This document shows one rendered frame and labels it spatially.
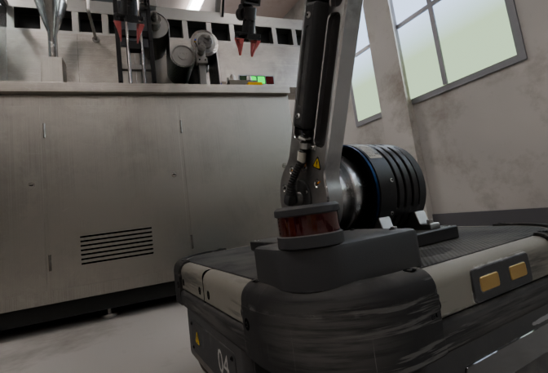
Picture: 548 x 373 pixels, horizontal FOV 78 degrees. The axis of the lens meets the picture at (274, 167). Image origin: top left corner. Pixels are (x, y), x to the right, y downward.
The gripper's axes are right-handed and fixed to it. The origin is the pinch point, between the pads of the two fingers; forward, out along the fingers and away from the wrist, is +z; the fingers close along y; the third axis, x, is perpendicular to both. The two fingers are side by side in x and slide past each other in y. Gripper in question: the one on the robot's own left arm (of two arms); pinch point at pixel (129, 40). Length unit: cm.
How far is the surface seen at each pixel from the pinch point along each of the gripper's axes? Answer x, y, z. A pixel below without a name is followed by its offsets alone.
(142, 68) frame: -19.7, -7.6, 11.7
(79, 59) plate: -74, 18, 15
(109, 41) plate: -78, 2, 3
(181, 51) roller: -35.4, -29.0, 2.8
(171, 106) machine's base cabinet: 5.4, -15.6, 24.3
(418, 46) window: -62, -236, -21
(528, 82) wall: 30, -238, -4
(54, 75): -42, 28, 20
